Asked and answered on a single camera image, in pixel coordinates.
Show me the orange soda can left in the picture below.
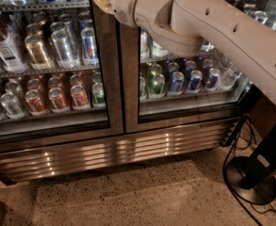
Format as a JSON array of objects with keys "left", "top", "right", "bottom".
[{"left": 25, "top": 89, "right": 48, "bottom": 116}]

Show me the orange soda can right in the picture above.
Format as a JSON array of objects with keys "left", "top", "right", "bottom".
[{"left": 71, "top": 85, "right": 89, "bottom": 109}]

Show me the blue silver energy can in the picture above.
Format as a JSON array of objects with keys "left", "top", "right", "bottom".
[{"left": 81, "top": 28, "right": 99, "bottom": 67}]

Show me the orange soda can middle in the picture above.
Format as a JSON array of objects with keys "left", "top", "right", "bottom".
[{"left": 48, "top": 88, "right": 70, "bottom": 113}]

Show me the orange soda can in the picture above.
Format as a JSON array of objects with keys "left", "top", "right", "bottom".
[
  {"left": 25, "top": 89, "right": 48, "bottom": 116},
  {"left": 48, "top": 88, "right": 70, "bottom": 113},
  {"left": 71, "top": 85, "right": 89, "bottom": 109}
]

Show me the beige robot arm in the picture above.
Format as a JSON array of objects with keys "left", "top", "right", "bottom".
[{"left": 93, "top": 0, "right": 276, "bottom": 105}]

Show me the silver tall can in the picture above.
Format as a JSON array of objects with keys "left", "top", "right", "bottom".
[{"left": 51, "top": 30, "right": 79, "bottom": 69}]

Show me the gold drink can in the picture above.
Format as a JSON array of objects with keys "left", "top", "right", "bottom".
[{"left": 24, "top": 35, "right": 54, "bottom": 71}]

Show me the green soda can left door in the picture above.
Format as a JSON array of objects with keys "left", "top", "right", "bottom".
[{"left": 92, "top": 83, "right": 106, "bottom": 107}]

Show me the white green soda can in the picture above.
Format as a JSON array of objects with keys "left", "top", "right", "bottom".
[{"left": 152, "top": 41, "right": 169, "bottom": 57}]

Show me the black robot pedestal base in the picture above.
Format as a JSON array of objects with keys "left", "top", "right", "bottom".
[{"left": 225, "top": 123, "right": 276, "bottom": 205}]

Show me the brown tea bottle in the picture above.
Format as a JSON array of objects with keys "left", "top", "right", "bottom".
[{"left": 0, "top": 25, "right": 28, "bottom": 73}]

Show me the silver can lower left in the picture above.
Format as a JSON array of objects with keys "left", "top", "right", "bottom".
[{"left": 0, "top": 93, "right": 26, "bottom": 119}]

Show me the glass fridge door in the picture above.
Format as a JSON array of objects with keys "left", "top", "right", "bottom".
[
  {"left": 118, "top": 0, "right": 276, "bottom": 134},
  {"left": 0, "top": 0, "right": 122, "bottom": 153}
]

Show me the green can lower right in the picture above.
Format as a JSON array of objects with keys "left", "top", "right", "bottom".
[{"left": 149, "top": 74, "right": 165, "bottom": 99}]

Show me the stainless fridge bottom grille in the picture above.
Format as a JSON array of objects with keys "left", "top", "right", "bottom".
[{"left": 0, "top": 117, "right": 238, "bottom": 185}]

